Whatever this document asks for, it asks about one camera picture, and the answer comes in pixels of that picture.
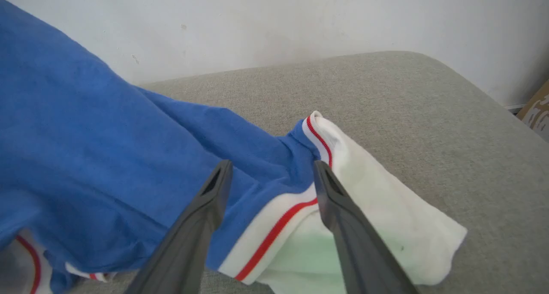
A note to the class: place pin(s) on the grey fabric sofa cushion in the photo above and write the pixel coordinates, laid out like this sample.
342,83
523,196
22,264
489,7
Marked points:
429,114

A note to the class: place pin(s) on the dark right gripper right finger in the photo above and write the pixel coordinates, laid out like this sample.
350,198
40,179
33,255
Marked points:
360,251

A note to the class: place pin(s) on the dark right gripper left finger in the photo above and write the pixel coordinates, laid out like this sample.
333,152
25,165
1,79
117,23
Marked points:
188,242

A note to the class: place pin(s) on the brown cardboard box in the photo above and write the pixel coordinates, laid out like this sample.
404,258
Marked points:
538,112

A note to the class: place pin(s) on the blue white red-striped shirt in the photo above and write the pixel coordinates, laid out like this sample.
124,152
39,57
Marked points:
128,169

